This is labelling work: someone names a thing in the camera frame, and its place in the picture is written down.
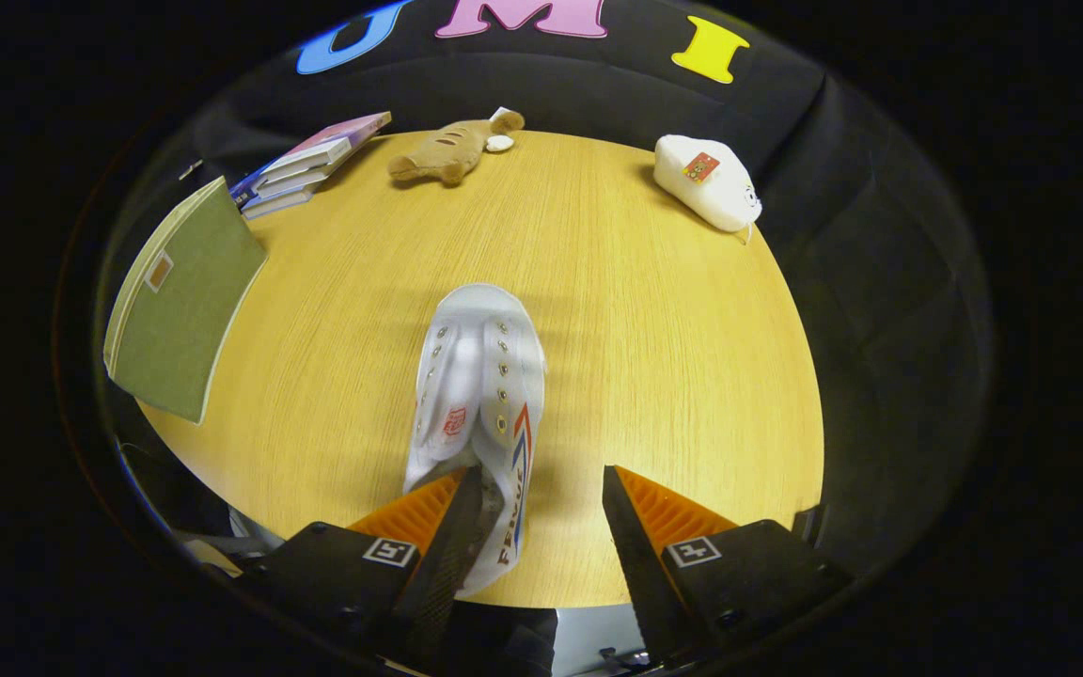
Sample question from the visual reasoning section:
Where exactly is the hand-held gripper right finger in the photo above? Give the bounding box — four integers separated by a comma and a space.
602, 464, 855, 667

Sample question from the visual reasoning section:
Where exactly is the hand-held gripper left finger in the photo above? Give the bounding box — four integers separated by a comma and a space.
236, 466, 484, 670

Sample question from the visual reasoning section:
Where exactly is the white canvas shoe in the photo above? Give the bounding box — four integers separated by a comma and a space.
402, 283, 548, 598

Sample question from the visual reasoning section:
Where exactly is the black backdrop cloth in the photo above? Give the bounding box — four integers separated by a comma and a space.
81, 0, 996, 612

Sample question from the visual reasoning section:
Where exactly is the white plush toy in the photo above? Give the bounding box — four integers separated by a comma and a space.
652, 134, 764, 236

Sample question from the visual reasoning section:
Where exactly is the pale blue book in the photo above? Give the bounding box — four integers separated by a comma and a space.
241, 183, 319, 221

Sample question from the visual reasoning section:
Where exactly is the white book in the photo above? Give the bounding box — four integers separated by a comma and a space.
250, 150, 340, 200

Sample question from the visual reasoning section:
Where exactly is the brown bread plush toy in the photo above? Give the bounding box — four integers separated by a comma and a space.
387, 107, 526, 186

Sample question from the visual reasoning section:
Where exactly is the pink cover book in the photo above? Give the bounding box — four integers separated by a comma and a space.
264, 111, 393, 176

